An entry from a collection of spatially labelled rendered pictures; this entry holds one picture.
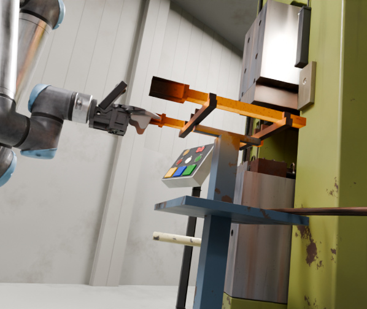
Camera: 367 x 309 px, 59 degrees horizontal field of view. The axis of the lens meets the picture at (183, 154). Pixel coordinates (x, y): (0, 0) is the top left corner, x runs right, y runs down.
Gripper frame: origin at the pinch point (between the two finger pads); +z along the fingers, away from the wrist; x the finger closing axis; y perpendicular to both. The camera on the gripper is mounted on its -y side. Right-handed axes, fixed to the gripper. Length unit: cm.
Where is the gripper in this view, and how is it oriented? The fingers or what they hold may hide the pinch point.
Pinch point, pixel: (155, 118)
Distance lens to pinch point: 104.9
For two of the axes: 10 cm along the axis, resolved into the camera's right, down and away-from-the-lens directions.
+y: -1.5, 9.6, -2.3
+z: 9.5, 2.0, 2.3
